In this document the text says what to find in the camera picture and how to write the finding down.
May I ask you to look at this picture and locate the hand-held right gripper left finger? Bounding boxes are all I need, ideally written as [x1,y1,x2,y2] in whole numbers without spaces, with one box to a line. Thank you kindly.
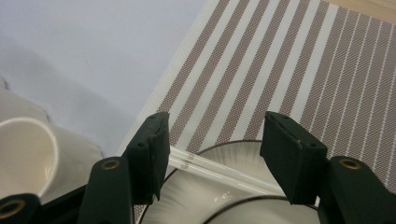
[122,111,171,204]

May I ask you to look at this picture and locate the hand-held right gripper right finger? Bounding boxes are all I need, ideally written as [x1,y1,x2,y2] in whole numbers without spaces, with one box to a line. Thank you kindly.
[260,111,328,205]

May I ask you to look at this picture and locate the white plate black rim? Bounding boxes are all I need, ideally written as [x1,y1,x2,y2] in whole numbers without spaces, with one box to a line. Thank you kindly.
[136,139,321,224]

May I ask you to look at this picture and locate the white bowl black rim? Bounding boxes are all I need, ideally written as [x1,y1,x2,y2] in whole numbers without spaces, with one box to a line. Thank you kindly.
[202,195,319,224]

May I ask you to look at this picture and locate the single white chopstick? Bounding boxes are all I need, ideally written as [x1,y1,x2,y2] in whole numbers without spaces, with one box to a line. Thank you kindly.
[167,155,281,197]
[169,145,286,192]

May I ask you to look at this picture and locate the grey white striped placemat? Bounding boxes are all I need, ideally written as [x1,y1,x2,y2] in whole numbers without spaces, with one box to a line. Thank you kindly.
[116,0,396,224]

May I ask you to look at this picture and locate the white ceramic cup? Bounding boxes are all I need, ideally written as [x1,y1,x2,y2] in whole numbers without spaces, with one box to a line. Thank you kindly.
[0,116,105,204]

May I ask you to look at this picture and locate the light blue paper sheet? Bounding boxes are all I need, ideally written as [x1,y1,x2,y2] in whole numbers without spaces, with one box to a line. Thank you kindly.
[0,0,208,158]

